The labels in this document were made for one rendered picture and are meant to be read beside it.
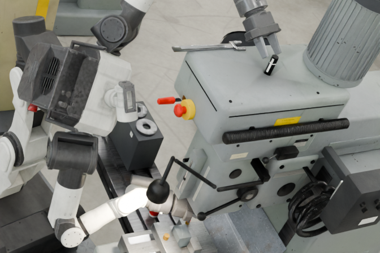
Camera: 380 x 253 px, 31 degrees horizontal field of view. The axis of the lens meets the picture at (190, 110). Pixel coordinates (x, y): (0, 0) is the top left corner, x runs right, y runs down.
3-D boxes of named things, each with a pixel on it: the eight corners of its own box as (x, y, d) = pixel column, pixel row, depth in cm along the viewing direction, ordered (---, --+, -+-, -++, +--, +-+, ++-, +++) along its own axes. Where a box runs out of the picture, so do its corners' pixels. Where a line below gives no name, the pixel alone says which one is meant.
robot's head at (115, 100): (108, 118, 217) (125, 123, 211) (105, 87, 214) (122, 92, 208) (125, 112, 221) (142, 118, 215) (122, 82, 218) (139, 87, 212)
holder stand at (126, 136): (126, 171, 287) (139, 139, 274) (107, 134, 299) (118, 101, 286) (152, 166, 293) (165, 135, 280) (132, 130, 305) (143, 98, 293)
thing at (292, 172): (248, 213, 234) (277, 163, 217) (217, 160, 248) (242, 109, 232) (292, 204, 243) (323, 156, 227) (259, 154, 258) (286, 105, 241)
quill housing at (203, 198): (195, 223, 227) (228, 160, 207) (171, 176, 240) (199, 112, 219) (242, 214, 237) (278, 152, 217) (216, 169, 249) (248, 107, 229)
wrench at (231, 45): (175, 54, 193) (176, 52, 193) (169, 45, 195) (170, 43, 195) (245, 51, 205) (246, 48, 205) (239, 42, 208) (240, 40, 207)
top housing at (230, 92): (206, 149, 192) (225, 108, 182) (169, 86, 208) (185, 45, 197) (332, 132, 216) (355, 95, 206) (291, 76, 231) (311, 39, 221)
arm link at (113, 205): (151, 201, 233) (117, 221, 231) (147, 196, 242) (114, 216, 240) (142, 184, 232) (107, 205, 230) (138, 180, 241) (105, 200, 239)
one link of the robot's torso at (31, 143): (-5, 152, 272) (5, 59, 244) (34, 140, 283) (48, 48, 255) (14, 177, 264) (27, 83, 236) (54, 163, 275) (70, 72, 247)
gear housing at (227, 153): (221, 166, 204) (233, 143, 198) (188, 109, 218) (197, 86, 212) (308, 152, 221) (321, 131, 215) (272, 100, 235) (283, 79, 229)
